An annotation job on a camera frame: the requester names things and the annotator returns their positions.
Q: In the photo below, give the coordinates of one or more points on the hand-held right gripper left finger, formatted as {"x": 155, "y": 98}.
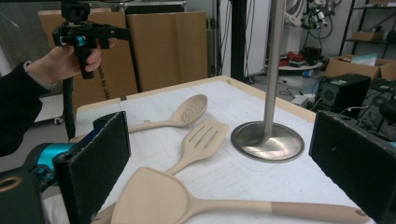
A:
{"x": 93, "y": 168}

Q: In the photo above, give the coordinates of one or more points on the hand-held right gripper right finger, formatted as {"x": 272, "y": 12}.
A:
{"x": 355, "y": 168}

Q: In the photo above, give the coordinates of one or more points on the beige solid spatula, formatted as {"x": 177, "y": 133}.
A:
{"x": 149, "y": 199}

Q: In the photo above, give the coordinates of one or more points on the steel utensil stand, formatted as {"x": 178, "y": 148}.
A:
{"x": 271, "y": 146}

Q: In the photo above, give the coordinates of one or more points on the beige perforated skimmer spoon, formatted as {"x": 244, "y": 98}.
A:
{"x": 190, "y": 112}

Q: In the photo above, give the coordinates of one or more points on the beige slotted spatula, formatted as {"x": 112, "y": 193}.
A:
{"x": 204, "y": 140}

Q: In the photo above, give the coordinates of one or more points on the flat cardboard sheet with print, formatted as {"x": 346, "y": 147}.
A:
{"x": 118, "y": 71}

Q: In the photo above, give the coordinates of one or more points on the plain flat cardboard sheet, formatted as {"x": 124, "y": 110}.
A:
{"x": 168, "y": 49}

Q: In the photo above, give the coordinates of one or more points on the grey wristwatch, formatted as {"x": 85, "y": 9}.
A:
{"x": 39, "y": 77}

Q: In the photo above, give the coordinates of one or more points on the black round stool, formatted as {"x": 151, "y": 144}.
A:
{"x": 388, "y": 110}

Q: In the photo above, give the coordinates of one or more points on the black computer tower green label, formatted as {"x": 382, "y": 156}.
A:
{"x": 342, "y": 93}

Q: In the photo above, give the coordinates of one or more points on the white adapter box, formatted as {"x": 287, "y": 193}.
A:
{"x": 299, "y": 100}

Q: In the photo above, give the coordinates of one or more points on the open cardboard box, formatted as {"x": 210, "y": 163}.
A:
{"x": 348, "y": 67}

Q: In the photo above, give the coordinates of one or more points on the round white table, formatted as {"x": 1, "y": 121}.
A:
{"x": 299, "y": 66}

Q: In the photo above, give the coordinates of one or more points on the white grid mat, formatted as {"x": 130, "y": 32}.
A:
{"x": 218, "y": 174}

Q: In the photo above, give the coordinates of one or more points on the small cardboard box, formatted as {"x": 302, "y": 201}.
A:
{"x": 367, "y": 35}

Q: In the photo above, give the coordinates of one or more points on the black metal shelf rack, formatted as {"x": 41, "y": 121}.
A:
{"x": 348, "y": 25}

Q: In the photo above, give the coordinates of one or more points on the black frame post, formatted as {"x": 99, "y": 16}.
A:
{"x": 239, "y": 37}

